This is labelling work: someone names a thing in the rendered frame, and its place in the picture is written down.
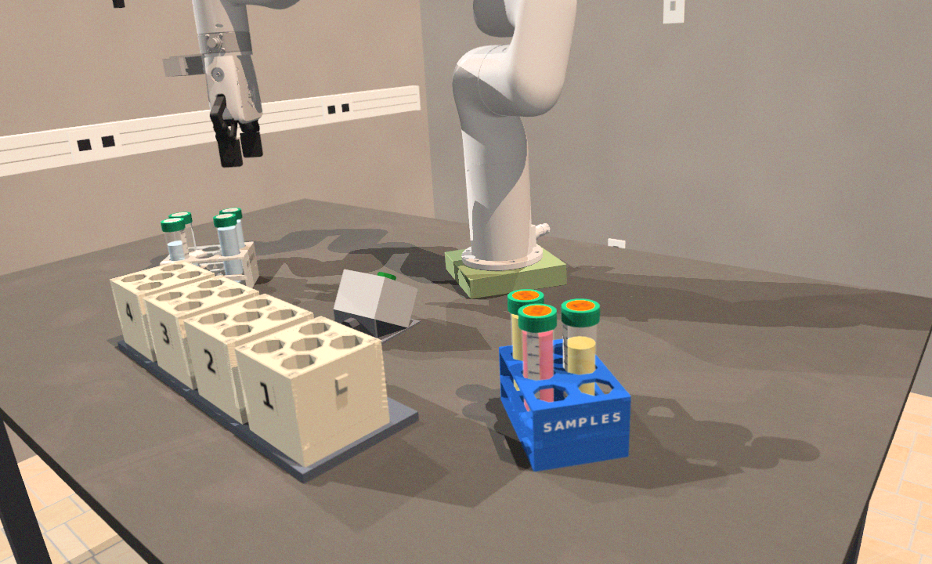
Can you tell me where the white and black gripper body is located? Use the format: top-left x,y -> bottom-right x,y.
201,51 -> 263,124

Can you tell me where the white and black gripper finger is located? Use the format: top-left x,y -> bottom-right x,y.
238,120 -> 263,157
210,94 -> 243,168

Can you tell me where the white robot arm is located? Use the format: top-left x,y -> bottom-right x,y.
162,0 -> 577,271

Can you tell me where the sample tube s5 with green cap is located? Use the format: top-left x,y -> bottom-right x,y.
508,289 -> 544,361

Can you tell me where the cream tube rack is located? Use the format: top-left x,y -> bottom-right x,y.
183,242 -> 259,288

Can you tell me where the cream bucket adapter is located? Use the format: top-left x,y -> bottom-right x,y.
234,316 -> 390,468
183,294 -> 314,425
143,276 -> 259,390
110,260 -> 215,362

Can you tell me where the blue tube rack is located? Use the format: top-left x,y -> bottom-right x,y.
499,339 -> 631,472

